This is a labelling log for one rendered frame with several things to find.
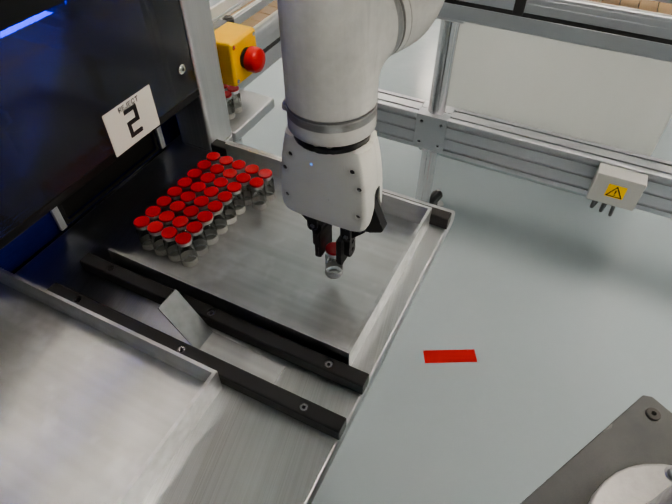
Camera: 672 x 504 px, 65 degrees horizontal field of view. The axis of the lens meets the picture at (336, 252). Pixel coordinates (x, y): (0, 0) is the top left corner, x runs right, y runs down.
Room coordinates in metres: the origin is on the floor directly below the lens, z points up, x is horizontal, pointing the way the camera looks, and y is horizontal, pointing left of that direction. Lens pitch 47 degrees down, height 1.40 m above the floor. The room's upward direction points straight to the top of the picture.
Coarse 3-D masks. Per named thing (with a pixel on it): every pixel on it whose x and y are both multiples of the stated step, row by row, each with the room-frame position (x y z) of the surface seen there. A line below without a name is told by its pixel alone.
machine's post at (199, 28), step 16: (192, 0) 0.73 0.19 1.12; (208, 0) 0.76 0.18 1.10; (192, 16) 0.72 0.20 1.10; (208, 16) 0.75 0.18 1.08; (192, 32) 0.72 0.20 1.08; (208, 32) 0.75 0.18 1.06; (192, 48) 0.71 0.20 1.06; (208, 48) 0.74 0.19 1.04; (208, 64) 0.74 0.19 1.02; (208, 80) 0.73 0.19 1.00; (208, 96) 0.72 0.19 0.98; (224, 96) 0.76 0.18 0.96; (192, 112) 0.72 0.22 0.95; (208, 112) 0.72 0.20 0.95; (224, 112) 0.75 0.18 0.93; (192, 128) 0.72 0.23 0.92; (208, 128) 0.71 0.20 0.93; (224, 128) 0.75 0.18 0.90; (192, 144) 0.73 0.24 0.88; (208, 144) 0.71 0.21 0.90
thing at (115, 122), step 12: (132, 96) 0.60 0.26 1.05; (144, 96) 0.61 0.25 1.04; (120, 108) 0.58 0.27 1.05; (144, 108) 0.61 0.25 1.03; (108, 120) 0.56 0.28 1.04; (120, 120) 0.57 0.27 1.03; (144, 120) 0.60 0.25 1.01; (156, 120) 0.62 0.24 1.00; (108, 132) 0.55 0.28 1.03; (120, 132) 0.57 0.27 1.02; (144, 132) 0.60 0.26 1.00; (120, 144) 0.56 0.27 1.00; (132, 144) 0.58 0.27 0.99
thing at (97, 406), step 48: (0, 288) 0.42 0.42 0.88; (0, 336) 0.35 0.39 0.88; (48, 336) 0.35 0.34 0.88; (96, 336) 0.35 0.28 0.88; (144, 336) 0.33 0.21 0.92; (0, 384) 0.29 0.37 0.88; (48, 384) 0.29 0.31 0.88; (96, 384) 0.29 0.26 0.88; (144, 384) 0.29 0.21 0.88; (192, 384) 0.29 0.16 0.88; (0, 432) 0.23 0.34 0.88; (48, 432) 0.23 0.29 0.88; (96, 432) 0.23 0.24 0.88; (144, 432) 0.23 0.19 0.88; (0, 480) 0.19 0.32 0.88; (48, 480) 0.19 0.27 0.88; (96, 480) 0.19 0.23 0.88; (144, 480) 0.18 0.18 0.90
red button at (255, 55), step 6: (252, 48) 0.80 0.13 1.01; (258, 48) 0.80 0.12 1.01; (246, 54) 0.79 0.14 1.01; (252, 54) 0.79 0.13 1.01; (258, 54) 0.79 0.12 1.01; (264, 54) 0.81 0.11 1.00; (246, 60) 0.79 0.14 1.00; (252, 60) 0.78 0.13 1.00; (258, 60) 0.79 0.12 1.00; (264, 60) 0.80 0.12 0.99; (246, 66) 0.79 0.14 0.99; (252, 66) 0.78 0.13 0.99; (258, 66) 0.79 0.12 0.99; (252, 72) 0.79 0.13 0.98; (258, 72) 0.79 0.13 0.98
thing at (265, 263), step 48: (240, 240) 0.51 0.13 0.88; (288, 240) 0.51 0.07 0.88; (384, 240) 0.51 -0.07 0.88; (192, 288) 0.40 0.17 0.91; (240, 288) 0.42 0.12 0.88; (288, 288) 0.42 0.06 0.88; (336, 288) 0.42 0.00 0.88; (384, 288) 0.40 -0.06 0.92; (288, 336) 0.34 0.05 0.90; (336, 336) 0.35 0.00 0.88
